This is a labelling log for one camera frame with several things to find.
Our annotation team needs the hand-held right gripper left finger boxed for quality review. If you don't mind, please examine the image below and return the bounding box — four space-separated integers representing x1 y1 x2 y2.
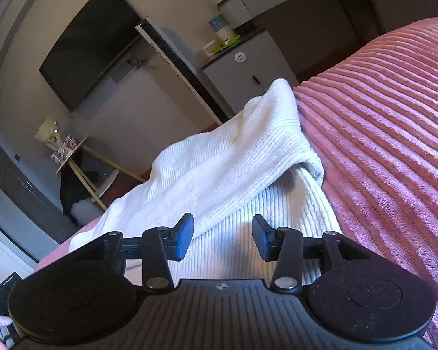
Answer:
81 213 195 293

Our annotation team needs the black wall television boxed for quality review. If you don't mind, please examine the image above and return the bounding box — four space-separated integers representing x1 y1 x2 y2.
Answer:
39 0 144 113

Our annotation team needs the round wooden-legged side table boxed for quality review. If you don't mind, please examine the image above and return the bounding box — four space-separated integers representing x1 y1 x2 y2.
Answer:
56 135 148 212

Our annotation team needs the pink ribbed blanket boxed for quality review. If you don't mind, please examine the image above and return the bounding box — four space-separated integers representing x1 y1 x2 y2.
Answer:
36 16 438 350

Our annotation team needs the blue labelled water bottle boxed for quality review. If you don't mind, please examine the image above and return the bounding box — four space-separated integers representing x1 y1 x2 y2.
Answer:
209 15 231 43

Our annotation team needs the green packet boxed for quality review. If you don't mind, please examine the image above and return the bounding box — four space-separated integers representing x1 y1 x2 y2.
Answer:
212 35 240 54

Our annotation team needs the black cloth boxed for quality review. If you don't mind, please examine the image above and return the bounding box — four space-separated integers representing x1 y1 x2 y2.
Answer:
60 152 103 227

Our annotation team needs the white ribbed knit garment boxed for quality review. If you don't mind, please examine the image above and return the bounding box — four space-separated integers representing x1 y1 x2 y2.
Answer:
69 78 345 288

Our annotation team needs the wrapped flower bouquet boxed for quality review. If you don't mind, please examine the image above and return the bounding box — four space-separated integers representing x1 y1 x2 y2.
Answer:
34 116 74 162

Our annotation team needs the grey drawer cabinet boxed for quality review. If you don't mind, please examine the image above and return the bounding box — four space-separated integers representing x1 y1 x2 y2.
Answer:
201 29 300 114

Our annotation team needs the grey wall outlet plate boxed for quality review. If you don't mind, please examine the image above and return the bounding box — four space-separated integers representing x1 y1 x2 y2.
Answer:
111 61 131 81

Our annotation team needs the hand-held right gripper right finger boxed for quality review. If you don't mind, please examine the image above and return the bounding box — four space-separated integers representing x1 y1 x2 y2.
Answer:
252 214 367 295

